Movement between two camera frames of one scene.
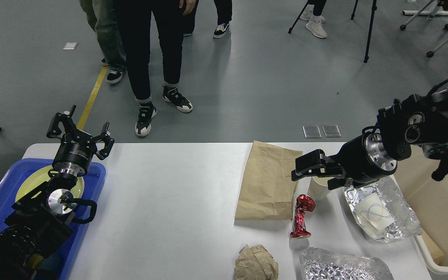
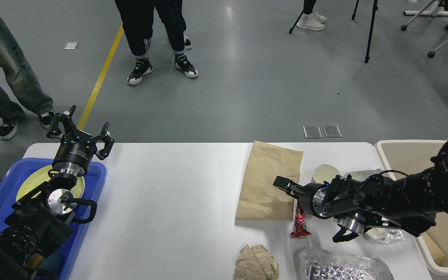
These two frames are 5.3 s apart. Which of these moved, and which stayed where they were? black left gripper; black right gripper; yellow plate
Moved: black right gripper
Stayed: black left gripper; yellow plate
